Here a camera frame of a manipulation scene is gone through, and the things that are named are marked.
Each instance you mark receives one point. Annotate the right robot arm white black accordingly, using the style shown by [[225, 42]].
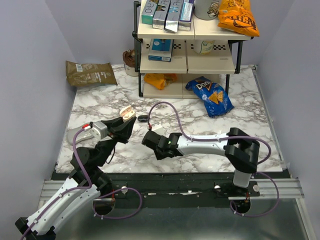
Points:
[[239, 148]]

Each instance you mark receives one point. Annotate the silver toothpaste box left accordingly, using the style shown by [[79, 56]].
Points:
[[160, 15]]

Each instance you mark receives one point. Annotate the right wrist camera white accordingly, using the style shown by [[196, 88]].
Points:
[[158, 128]]

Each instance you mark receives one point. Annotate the aluminium frame rail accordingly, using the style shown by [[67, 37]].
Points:
[[264, 189]]

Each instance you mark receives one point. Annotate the beige earbud charging case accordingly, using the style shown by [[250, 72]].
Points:
[[127, 113]]

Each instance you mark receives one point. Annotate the white green cup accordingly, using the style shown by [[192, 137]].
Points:
[[203, 47]]

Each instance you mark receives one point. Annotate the small orange snack bag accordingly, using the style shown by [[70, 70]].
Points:
[[160, 80]]

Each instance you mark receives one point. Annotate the white cup brown contents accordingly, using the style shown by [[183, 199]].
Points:
[[128, 57]]

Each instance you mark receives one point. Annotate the white mug with cartoon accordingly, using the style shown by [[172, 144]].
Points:
[[206, 9]]

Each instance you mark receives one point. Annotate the black earbud charging case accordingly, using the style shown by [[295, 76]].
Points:
[[143, 118]]

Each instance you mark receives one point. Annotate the teal toothpaste box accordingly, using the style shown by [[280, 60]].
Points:
[[148, 11]]

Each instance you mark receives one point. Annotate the blue box middle shelf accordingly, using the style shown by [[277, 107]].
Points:
[[160, 50]]

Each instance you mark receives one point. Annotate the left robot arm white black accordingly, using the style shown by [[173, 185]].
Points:
[[84, 184]]

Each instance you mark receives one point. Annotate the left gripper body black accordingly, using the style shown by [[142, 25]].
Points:
[[121, 137]]

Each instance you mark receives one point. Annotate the brown coffee bag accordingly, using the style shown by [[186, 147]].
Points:
[[87, 74]]

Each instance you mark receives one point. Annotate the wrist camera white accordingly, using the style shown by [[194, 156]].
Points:
[[99, 130], [158, 128]]

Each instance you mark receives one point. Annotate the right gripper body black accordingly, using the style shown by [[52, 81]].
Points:
[[159, 154]]

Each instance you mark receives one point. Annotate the beige shelf rack black frame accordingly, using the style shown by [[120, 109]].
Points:
[[224, 59]]

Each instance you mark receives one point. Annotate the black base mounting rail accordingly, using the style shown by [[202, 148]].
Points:
[[175, 190]]

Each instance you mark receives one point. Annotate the orange chip bag top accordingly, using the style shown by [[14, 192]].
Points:
[[236, 16]]

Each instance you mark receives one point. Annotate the blue Doritos chip bag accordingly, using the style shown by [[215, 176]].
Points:
[[216, 100]]

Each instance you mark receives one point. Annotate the blue white toothpaste box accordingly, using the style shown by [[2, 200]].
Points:
[[185, 19]]

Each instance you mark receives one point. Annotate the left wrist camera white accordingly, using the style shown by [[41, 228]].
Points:
[[99, 130]]

